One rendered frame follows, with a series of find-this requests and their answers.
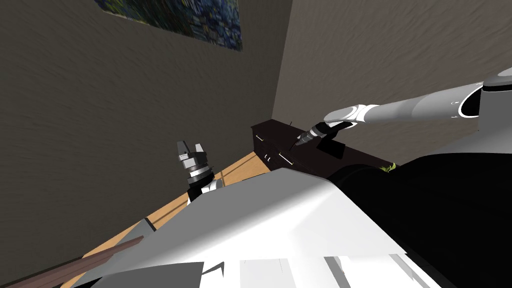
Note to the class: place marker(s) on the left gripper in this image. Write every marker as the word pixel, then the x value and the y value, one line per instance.
pixel 193 160

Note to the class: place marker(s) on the brown wooden board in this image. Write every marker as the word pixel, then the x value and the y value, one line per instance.
pixel 80 265

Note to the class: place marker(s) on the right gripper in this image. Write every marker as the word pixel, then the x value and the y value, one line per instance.
pixel 306 138

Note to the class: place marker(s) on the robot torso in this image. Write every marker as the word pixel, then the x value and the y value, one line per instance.
pixel 260 224

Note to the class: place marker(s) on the dark brown drawer cabinet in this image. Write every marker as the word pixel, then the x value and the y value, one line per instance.
pixel 308 158

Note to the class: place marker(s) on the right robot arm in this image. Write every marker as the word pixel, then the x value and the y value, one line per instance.
pixel 404 108

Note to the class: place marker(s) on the blue green wall painting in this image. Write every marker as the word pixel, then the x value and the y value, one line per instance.
pixel 180 18

